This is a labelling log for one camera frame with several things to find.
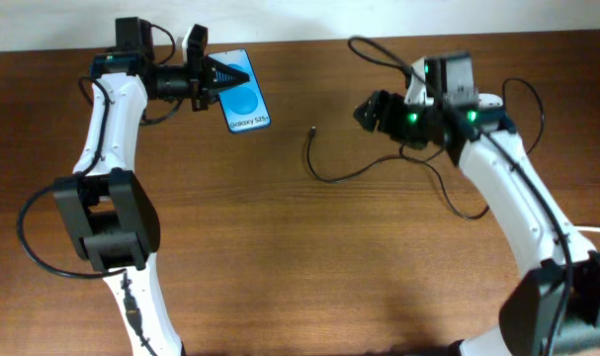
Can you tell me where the black USB charging cable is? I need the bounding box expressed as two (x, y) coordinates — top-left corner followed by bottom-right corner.
(305, 77), (546, 221)

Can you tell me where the blue-screen Galaxy smartphone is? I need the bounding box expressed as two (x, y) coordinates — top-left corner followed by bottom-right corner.
(210, 48), (271, 134)

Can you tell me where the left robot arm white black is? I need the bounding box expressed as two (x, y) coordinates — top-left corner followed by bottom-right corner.
(53, 17), (249, 355)

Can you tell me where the white USB charger adapter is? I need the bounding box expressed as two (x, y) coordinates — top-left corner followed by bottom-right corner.
(478, 93), (503, 111)

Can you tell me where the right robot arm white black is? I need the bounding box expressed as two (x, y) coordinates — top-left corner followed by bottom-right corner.
(354, 52), (600, 355)

